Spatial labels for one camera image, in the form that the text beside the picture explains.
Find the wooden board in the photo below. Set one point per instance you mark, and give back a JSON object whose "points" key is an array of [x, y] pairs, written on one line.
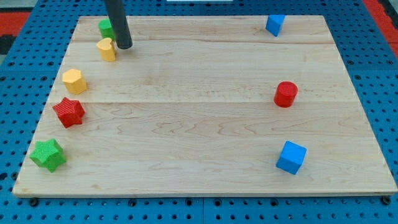
{"points": [[189, 111]]}

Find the blue triangle block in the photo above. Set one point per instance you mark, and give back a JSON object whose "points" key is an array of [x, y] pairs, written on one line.
{"points": [[274, 24]]}

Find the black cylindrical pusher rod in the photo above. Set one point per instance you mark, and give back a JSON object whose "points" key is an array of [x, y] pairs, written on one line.
{"points": [[118, 20]]}

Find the red star block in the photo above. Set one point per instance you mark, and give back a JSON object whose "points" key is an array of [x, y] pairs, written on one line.
{"points": [[69, 112]]}

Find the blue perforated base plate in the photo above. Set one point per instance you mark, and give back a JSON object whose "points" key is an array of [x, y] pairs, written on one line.
{"points": [[28, 72]]}

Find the yellow hexagon block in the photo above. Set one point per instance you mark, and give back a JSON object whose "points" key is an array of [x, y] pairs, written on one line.
{"points": [[74, 81]]}

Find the blue cube block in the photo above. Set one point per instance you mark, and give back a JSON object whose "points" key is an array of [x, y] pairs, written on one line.
{"points": [[291, 157]]}

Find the red cylinder block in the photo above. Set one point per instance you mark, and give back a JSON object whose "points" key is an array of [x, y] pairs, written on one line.
{"points": [[285, 94]]}

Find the green circle block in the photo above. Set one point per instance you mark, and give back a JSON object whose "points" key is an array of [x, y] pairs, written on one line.
{"points": [[106, 29]]}

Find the green star block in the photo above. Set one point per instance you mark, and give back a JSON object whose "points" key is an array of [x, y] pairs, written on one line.
{"points": [[48, 154]]}

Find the yellow heart block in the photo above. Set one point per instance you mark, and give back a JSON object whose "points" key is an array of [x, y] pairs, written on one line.
{"points": [[106, 49]]}

